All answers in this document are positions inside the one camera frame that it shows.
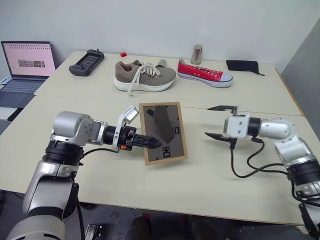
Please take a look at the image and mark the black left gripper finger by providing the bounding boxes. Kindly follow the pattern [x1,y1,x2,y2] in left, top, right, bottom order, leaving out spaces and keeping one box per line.
[134,141,161,151]
[134,134,162,146]

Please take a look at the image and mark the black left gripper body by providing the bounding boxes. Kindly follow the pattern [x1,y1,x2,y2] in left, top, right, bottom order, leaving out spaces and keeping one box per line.
[119,126,137,152]

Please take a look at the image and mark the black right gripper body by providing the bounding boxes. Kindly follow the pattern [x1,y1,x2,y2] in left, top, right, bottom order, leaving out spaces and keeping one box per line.
[225,136,238,149]

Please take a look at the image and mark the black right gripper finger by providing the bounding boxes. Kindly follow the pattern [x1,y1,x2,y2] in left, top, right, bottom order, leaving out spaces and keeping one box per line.
[204,132,229,143]
[207,105,240,117]

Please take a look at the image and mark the red canvas sneaker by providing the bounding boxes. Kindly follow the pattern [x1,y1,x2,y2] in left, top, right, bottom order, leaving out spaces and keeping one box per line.
[176,58,234,89]

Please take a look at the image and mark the silver metal cylinder cup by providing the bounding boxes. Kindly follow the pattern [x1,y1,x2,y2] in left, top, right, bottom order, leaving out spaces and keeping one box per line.
[190,44,204,65]

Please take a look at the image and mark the tan sneaker with white laces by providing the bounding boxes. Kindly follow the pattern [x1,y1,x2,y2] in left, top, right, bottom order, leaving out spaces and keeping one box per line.
[113,59,177,97]

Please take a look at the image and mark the dark rounded shape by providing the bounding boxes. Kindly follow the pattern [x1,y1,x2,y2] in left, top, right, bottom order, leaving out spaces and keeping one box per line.
[124,215,151,240]

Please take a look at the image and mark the black handheld game controller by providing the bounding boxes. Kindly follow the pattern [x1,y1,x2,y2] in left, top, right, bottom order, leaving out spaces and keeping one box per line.
[68,48,105,78]

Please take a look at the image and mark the black box with vents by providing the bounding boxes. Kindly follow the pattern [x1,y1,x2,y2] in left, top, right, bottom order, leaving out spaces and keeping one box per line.
[84,224,104,240]

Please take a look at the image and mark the open laptop with pink screen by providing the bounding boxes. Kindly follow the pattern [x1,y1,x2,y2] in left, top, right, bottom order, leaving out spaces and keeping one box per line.
[0,40,57,109]

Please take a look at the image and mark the wooden picture frame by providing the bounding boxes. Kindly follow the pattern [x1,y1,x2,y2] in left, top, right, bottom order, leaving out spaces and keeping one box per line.
[138,101,188,166]

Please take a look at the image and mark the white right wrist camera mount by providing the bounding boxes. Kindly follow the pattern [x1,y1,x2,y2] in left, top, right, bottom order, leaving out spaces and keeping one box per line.
[223,113,251,140]

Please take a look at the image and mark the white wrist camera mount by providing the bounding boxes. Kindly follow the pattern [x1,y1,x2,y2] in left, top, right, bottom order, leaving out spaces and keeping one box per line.
[113,105,140,152]
[223,113,251,140]

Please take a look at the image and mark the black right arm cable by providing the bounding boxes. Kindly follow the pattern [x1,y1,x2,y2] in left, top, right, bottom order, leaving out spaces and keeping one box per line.
[229,138,289,179]

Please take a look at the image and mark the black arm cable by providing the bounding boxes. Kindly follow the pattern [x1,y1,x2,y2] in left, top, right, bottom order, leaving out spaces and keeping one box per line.
[81,148,119,159]
[229,138,289,179]

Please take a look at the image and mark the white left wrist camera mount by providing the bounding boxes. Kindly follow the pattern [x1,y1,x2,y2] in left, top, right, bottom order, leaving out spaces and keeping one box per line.
[113,105,140,152]

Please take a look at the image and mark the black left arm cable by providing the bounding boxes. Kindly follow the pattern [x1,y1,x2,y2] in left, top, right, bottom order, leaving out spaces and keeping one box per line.
[81,148,119,159]

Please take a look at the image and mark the black drawstring pouch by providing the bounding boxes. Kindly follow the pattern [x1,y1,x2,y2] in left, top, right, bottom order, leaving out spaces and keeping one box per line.
[225,59,265,76]

